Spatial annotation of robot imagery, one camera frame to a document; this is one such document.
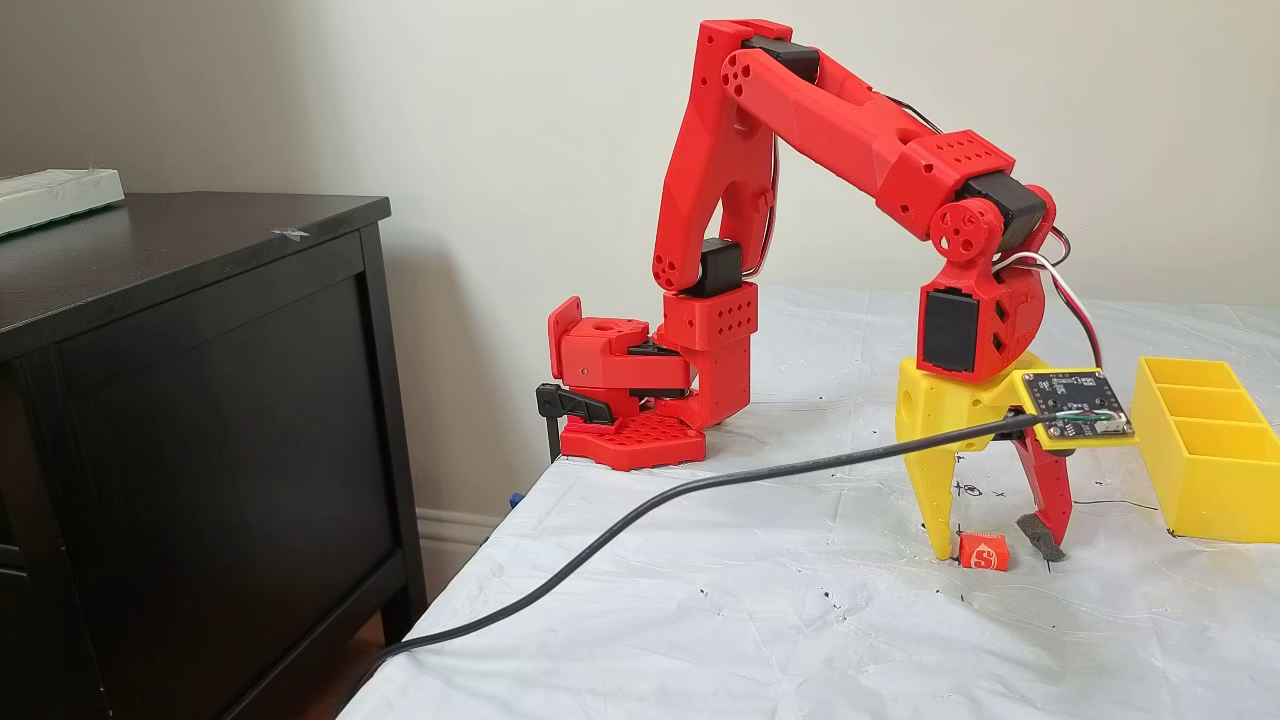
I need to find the black camera cable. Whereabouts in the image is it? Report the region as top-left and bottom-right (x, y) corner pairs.
(340, 410), (1046, 701)

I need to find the yellow three-compartment box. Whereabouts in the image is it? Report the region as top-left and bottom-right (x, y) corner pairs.
(1130, 355), (1280, 546)

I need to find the orange candy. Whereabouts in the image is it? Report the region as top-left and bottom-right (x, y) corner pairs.
(958, 532), (1009, 572)

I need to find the camera board on yellow mount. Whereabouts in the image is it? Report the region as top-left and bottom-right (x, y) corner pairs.
(1020, 367), (1138, 448)

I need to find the white plastic table cover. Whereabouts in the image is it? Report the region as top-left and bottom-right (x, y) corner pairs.
(335, 285), (1280, 720)

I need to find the black table clamp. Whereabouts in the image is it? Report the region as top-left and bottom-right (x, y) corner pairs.
(535, 383), (616, 466)

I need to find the dark wooden cabinet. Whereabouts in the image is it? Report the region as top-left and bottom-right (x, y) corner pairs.
(0, 192), (426, 720)

